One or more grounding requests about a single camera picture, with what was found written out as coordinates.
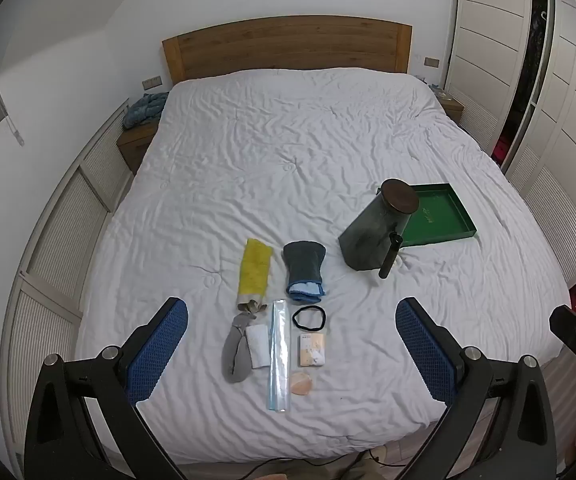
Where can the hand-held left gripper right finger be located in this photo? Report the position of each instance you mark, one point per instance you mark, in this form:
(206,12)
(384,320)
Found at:
(425,350)

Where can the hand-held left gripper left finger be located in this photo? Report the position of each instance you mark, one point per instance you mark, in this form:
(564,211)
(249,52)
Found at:
(160,345)

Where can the grey sock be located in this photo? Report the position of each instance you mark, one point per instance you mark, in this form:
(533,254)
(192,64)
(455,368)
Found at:
(235,355)

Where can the white cloth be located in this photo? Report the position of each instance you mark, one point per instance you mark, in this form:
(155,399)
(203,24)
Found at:
(258,347)

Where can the small beige packet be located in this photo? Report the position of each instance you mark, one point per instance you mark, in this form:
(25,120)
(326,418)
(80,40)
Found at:
(312,350)

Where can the clear zip bag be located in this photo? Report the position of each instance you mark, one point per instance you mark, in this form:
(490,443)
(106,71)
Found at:
(279,360)

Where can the yellow towel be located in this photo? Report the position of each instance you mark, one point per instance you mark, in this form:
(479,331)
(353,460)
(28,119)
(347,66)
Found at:
(254,270)

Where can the peach powder puff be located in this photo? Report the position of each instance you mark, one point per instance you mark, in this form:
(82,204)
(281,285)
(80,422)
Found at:
(301,384)

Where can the black hair band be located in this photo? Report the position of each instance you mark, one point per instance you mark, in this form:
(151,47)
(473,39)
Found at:
(294,317)

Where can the green tray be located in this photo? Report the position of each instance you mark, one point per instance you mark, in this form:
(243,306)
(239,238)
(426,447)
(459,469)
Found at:
(438,215)

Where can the grey towel with blue edge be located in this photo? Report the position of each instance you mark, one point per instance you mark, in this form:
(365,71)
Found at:
(304,265)

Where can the white slatted cabinet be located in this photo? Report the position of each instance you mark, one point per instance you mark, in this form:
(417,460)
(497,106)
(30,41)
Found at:
(62,220)

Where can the wooden nightstand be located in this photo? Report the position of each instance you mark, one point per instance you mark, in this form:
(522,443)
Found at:
(132,147)
(450,105)

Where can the white bed duvet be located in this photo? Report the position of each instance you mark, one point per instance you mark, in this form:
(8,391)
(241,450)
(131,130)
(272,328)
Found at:
(293,160)

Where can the wooden headboard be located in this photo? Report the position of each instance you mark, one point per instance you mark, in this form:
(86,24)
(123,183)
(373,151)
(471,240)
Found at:
(288,45)

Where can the wall switch panel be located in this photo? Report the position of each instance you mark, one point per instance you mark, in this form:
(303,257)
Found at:
(432,62)
(151,82)

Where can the white window frame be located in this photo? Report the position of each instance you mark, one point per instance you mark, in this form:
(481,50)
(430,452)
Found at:
(7,100)

